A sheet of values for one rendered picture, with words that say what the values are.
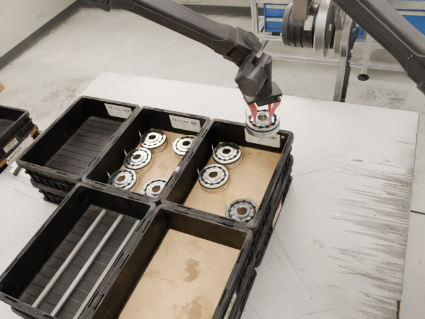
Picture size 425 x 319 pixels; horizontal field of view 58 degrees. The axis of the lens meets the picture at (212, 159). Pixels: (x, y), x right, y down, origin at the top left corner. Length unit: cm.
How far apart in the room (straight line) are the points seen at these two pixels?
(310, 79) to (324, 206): 189
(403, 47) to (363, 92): 227
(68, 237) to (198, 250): 43
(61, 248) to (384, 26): 106
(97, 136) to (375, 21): 116
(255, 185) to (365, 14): 69
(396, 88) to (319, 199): 184
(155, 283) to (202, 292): 14
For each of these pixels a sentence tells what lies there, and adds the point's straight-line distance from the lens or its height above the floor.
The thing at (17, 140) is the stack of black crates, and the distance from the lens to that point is 241.
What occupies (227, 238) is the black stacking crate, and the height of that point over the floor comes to 87.
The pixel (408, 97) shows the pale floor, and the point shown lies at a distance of 305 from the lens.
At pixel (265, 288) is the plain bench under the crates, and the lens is 122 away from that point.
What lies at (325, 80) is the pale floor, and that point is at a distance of 314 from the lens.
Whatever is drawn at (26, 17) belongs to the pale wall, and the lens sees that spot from 467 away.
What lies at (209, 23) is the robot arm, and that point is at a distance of 100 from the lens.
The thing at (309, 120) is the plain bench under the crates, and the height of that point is 70.
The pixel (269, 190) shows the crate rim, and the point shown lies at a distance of 112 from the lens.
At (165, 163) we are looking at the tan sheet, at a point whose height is 83.
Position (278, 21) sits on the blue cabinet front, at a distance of 307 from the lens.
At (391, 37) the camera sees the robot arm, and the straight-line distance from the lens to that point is 78.
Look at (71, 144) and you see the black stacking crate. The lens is 164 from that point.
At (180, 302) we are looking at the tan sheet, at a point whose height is 83.
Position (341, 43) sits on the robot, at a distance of 184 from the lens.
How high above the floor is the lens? 180
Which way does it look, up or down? 45 degrees down
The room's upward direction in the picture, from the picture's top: 11 degrees counter-clockwise
